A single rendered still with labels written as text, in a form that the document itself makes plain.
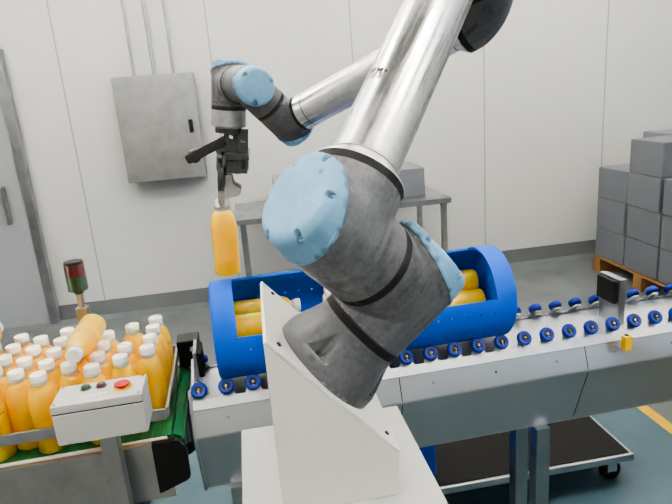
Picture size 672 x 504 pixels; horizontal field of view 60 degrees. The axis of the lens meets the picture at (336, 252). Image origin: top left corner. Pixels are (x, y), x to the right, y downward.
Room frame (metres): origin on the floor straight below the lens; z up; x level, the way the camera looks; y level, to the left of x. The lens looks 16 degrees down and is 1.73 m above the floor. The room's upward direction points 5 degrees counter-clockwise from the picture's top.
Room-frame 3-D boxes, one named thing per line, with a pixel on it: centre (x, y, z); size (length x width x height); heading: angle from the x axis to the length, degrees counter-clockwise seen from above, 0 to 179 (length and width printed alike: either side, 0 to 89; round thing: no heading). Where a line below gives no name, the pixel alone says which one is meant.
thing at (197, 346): (1.56, 0.42, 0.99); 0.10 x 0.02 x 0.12; 10
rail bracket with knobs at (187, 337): (1.75, 0.50, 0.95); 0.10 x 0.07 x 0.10; 10
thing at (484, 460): (2.28, -0.42, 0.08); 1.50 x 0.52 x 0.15; 98
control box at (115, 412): (1.24, 0.58, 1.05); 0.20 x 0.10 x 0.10; 100
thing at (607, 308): (1.79, -0.89, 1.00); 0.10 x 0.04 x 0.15; 10
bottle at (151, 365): (1.45, 0.53, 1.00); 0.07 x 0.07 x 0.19
